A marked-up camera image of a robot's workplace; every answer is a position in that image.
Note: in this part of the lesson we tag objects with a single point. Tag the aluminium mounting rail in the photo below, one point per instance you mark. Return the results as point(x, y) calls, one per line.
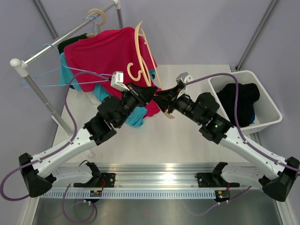
point(161, 181)

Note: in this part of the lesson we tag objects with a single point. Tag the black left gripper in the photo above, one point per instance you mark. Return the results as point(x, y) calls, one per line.
point(142, 95)

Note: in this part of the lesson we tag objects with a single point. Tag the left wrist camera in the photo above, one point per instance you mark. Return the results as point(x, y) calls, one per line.
point(117, 81)

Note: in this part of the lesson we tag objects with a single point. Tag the blue t shirt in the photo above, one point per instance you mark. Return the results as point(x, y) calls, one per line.
point(252, 115)

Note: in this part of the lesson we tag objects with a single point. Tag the rear blue wire hanger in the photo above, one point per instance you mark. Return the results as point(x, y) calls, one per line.
point(95, 21)

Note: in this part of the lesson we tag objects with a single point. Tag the turquoise t shirt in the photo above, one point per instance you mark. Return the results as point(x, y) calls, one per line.
point(99, 94)

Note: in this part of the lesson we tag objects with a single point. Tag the black t shirt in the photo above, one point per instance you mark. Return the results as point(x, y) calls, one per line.
point(247, 96)

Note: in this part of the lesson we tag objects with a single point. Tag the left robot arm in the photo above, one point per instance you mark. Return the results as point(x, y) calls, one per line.
point(44, 170)

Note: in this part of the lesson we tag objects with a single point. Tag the wooden hanger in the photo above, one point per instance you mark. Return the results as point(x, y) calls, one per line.
point(101, 18)
point(143, 71)

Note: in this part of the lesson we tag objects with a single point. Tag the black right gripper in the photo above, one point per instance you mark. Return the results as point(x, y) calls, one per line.
point(168, 97)

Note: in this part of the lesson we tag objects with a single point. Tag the light blue wire hanger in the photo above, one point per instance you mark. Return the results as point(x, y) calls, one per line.
point(74, 83)

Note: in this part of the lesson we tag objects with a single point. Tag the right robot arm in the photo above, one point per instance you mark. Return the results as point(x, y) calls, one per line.
point(274, 174)

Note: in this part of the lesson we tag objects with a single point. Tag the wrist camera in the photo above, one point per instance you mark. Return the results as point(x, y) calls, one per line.
point(117, 81)
point(181, 80)

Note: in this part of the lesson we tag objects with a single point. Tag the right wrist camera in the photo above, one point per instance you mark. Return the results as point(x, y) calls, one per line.
point(181, 80)

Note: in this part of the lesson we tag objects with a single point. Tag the white plastic basket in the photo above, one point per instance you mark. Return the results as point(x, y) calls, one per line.
point(255, 111)

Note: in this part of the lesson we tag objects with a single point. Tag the pink t shirt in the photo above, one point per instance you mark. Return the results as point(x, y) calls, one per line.
point(110, 51)

